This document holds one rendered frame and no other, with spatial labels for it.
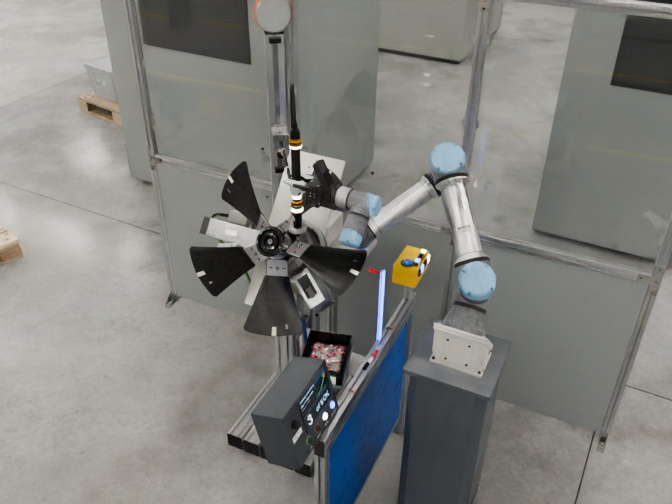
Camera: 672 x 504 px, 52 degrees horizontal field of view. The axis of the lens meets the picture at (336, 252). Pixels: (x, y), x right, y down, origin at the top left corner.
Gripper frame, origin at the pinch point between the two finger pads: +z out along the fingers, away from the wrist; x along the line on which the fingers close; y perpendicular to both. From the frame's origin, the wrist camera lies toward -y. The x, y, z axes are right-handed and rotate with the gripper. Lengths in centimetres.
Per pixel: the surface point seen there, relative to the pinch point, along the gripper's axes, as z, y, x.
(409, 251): -36, 41, 35
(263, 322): -1, 51, -22
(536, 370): -93, 115, 75
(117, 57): 247, 48, 172
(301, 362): -38, 25, -58
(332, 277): -21.4, 33.1, -6.0
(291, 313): -8, 51, -13
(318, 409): -48, 33, -65
